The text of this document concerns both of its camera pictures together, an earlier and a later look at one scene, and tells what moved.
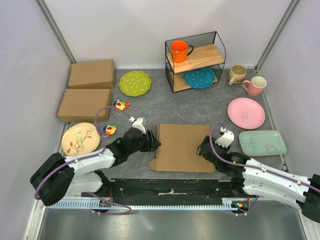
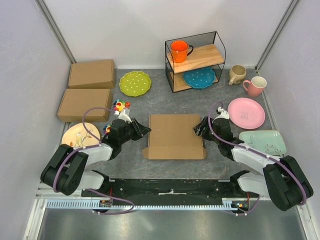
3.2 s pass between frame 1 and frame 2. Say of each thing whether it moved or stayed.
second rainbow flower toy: stayed
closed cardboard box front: stayed
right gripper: moved
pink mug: stayed
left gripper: moved
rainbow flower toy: stayed
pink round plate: stayed
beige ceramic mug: stayed
